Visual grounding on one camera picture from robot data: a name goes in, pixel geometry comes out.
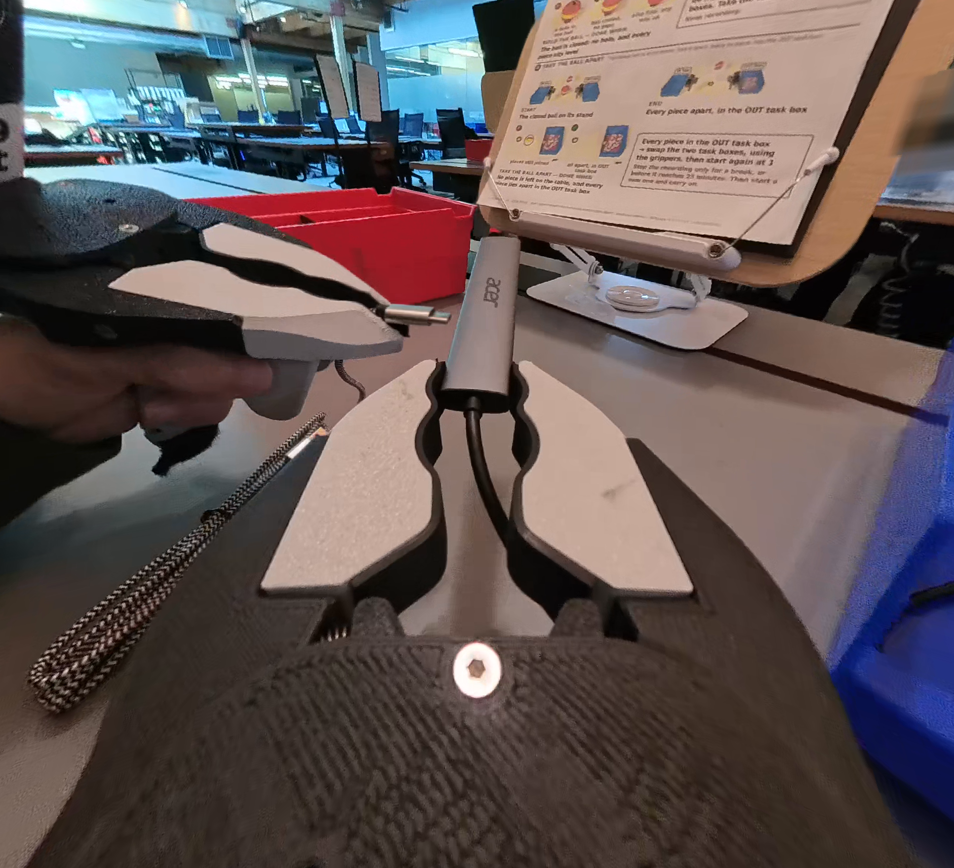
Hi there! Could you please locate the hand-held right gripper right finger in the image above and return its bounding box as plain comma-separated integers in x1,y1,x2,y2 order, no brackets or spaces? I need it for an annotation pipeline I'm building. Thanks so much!
509,361,696,632

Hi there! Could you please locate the standing sign board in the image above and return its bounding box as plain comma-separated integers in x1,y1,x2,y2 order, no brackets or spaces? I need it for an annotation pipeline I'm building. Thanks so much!
315,54,352,121
354,62,383,125

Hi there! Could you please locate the printed instruction sheet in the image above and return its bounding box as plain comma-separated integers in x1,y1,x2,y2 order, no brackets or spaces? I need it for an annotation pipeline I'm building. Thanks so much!
477,0,937,247

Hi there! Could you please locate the person's left hand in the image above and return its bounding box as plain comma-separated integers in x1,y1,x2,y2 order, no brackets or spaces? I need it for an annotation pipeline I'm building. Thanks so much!
0,327,275,446

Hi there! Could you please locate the braided usb-c cable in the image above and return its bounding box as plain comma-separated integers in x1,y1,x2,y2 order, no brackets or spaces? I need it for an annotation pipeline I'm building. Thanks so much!
27,302,453,714

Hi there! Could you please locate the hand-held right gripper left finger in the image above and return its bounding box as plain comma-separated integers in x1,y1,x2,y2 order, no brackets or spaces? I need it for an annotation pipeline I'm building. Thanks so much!
259,360,448,613

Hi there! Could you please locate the long grey work table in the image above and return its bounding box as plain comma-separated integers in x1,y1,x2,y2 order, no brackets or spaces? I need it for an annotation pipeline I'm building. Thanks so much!
26,162,340,200

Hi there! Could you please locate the black hub cable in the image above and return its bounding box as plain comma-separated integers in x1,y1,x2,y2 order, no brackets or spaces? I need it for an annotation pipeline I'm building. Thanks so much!
462,395,519,549

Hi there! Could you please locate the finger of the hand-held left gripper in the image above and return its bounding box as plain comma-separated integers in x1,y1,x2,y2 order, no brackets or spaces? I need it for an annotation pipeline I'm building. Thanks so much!
198,222,390,312
108,260,407,364

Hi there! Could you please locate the bare wooden document stand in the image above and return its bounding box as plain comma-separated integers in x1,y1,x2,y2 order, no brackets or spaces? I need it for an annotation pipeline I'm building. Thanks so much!
480,71,524,133

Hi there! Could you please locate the blue plastic bin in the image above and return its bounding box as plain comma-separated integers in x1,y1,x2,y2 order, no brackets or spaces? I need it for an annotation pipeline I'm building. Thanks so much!
826,354,954,824

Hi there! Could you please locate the rounded dark grey usb hub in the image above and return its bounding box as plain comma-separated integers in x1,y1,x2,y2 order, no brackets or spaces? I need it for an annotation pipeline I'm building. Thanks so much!
440,236,524,410

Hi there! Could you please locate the red plastic bin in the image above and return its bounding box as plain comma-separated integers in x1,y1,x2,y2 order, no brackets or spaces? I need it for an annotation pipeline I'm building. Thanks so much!
186,186,478,306

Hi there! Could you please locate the group of black office chairs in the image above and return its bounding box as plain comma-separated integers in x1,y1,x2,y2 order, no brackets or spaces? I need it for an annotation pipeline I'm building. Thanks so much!
237,106,469,192

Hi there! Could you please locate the black standing panel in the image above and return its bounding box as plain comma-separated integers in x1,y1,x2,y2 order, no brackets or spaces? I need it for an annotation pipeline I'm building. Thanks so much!
473,0,537,74

